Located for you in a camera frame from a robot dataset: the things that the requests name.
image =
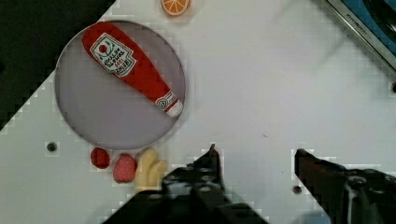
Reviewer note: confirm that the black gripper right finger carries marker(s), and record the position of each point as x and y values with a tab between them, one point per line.
348	196

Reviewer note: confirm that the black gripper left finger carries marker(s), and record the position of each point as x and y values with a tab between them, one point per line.
194	194

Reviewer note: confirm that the silver toaster oven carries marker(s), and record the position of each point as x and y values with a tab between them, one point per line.
373	21

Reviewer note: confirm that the yellow plush banana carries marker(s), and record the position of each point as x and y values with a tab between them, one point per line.
150	171

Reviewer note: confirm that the pink plush strawberry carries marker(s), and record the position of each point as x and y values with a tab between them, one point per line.
124	170

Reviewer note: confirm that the red plush strawberry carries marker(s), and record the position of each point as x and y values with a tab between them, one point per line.
100	158

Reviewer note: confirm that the grey round plate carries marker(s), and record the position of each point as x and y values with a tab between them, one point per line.
107	112

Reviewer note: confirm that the red plush ketchup bottle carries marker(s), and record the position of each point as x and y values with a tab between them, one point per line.
120	56

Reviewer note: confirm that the orange slice toy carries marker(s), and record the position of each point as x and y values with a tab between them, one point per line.
175	7

